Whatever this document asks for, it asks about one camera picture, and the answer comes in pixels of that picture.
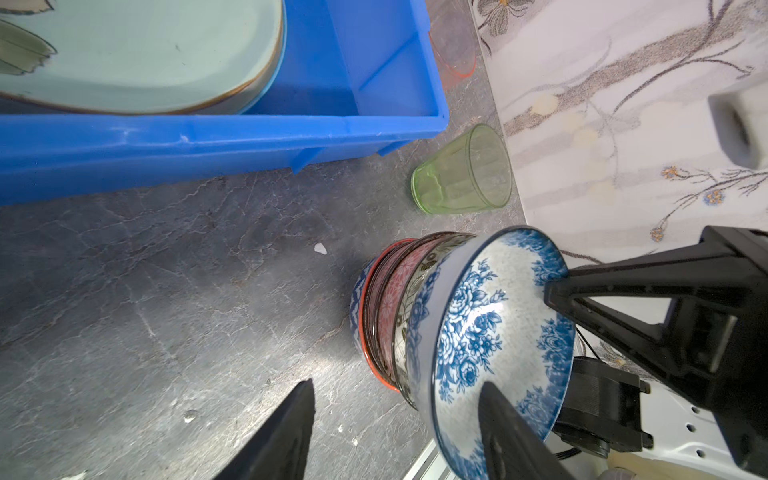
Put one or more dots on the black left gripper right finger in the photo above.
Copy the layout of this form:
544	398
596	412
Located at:
512	450

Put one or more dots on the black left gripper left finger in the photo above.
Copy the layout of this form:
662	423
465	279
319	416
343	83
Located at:
279	448

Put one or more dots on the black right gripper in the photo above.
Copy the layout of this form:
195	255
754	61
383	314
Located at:
694	317

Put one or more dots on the blue white patterned bowl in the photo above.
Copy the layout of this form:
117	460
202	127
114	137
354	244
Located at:
487	321

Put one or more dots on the brown leaf pattern bowl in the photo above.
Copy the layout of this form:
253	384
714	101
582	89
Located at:
389	304
419	266

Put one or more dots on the light green ceramic plate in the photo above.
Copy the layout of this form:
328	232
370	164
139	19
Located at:
131	57

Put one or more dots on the white watermelon pattern plate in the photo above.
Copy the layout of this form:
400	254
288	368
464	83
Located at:
247	95

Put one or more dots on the blue plastic bin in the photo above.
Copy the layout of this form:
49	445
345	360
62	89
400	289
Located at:
358	78

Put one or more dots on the red patterned bowl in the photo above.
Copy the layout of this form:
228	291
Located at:
372	296

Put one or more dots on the green transparent plastic cup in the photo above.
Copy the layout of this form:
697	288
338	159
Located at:
470	174

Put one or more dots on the pink transparent plastic cup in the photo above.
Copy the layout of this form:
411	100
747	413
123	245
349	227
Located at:
453	40

